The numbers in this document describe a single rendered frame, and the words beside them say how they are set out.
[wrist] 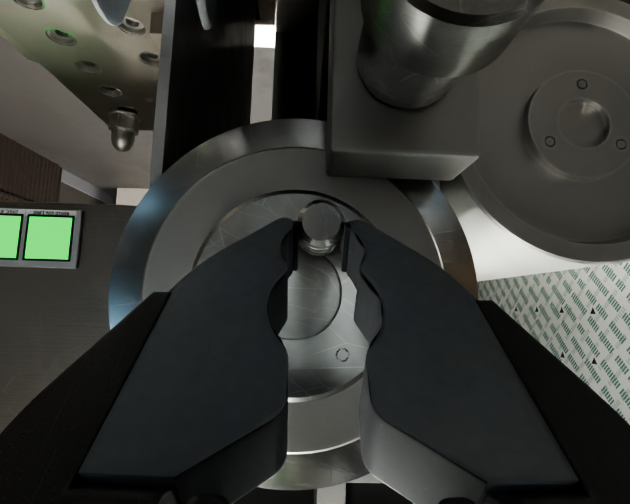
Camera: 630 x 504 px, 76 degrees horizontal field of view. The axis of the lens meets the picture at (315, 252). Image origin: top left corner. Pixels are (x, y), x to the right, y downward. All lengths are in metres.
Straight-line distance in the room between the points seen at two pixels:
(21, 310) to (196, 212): 0.44
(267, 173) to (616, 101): 0.15
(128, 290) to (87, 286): 0.37
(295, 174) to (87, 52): 0.33
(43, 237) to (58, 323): 0.10
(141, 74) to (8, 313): 0.32
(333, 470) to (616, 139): 0.18
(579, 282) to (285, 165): 0.21
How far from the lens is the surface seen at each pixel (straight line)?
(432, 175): 0.16
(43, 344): 0.57
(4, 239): 0.60
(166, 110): 0.20
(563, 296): 0.32
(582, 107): 0.22
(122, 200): 5.12
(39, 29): 0.45
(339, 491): 0.54
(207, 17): 0.19
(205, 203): 0.16
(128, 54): 0.45
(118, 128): 0.56
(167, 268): 0.16
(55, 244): 0.57
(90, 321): 0.55
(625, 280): 0.28
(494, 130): 0.20
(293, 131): 0.18
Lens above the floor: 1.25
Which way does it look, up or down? 7 degrees down
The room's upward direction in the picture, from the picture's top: 178 degrees counter-clockwise
